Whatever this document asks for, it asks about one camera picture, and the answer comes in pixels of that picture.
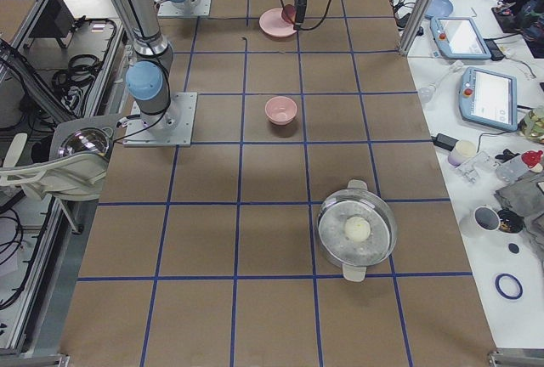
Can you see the red apple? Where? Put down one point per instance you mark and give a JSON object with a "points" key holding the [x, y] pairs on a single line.
{"points": [[288, 13]]}

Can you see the pink bowl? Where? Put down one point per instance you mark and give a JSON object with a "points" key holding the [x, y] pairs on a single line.
{"points": [[281, 110]]}

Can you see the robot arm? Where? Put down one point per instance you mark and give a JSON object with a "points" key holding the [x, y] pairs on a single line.
{"points": [[147, 78]]}

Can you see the pink plate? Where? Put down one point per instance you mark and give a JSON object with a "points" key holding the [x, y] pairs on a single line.
{"points": [[273, 25]]}

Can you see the blue plate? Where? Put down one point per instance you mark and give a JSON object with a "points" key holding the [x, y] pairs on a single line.
{"points": [[439, 8]]}

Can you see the steel bowl on chair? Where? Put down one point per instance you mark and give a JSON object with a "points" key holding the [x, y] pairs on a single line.
{"points": [[88, 139]]}

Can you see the light bulb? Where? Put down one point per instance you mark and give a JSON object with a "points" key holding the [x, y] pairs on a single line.
{"points": [[426, 93]]}

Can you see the teach pendant far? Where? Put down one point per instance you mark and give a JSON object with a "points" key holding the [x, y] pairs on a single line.
{"points": [[459, 38]]}

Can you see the teach pendant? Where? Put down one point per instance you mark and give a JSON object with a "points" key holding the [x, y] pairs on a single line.
{"points": [[488, 98], [459, 38]]}

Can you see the teach pendant near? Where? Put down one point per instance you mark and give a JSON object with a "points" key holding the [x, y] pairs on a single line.
{"points": [[488, 98]]}

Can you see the steel pot with bun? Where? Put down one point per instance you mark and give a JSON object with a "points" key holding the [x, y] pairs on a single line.
{"points": [[356, 230]]}

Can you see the white mug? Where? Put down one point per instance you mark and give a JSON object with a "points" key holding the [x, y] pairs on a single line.
{"points": [[479, 222]]}

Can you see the grey office chair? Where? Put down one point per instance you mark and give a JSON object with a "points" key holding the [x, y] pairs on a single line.
{"points": [[75, 177]]}

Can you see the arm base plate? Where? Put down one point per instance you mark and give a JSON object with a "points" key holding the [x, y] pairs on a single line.
{"points": [[174, 128], [184, 9]]}

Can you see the aluminium frame post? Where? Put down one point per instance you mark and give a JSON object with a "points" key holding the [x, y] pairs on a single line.
{"points": [[412, 26]]}

